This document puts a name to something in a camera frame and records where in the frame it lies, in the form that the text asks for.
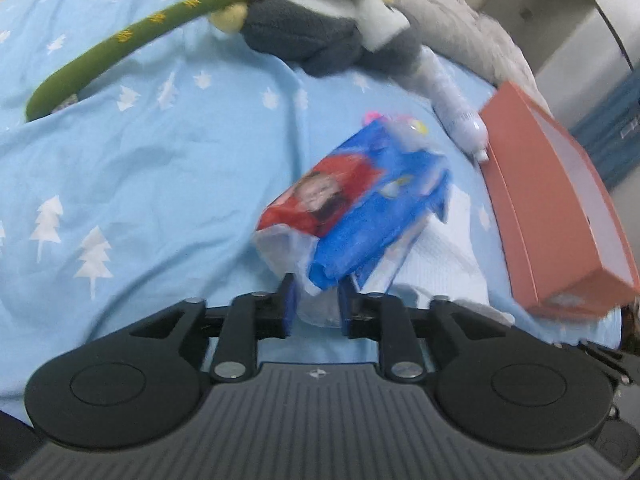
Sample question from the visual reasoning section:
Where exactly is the white wardrobe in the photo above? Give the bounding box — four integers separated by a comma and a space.
482, 0, 640, 91

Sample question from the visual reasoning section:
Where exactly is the blue curtain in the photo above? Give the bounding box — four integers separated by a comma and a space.
569, 67, 640, 194

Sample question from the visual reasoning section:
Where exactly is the pink hair tie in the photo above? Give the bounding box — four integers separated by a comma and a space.
362, 111, 431, 137

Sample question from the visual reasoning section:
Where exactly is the light blue tree-print bedsheet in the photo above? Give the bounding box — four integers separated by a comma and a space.
0, 0, 624, 412

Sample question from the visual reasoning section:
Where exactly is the blue tissue packet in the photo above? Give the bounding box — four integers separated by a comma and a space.
252, 115, 454, 329

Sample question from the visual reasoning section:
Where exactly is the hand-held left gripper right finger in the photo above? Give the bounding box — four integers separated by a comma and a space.
339, 279, 516, 382

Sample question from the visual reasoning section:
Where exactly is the green long plush toy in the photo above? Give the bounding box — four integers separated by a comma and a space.
25, 0, 379, 124

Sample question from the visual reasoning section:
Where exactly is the grey duvet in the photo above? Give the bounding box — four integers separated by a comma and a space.
384, 0, 556, 116

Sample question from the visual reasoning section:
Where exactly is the grey penguin plush toy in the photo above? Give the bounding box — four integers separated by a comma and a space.
207, 0, 426, 79

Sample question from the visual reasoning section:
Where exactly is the white squeeze tube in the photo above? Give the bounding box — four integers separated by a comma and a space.
414, 47, 491, 164

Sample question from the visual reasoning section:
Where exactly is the orange cardboard box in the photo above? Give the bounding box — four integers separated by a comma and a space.
477, 80, 640, 322

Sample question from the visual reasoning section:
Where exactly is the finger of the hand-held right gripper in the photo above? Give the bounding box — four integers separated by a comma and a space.
552, 339, 640, 386

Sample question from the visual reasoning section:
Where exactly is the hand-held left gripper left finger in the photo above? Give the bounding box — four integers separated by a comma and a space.
128, 273, 296, 382

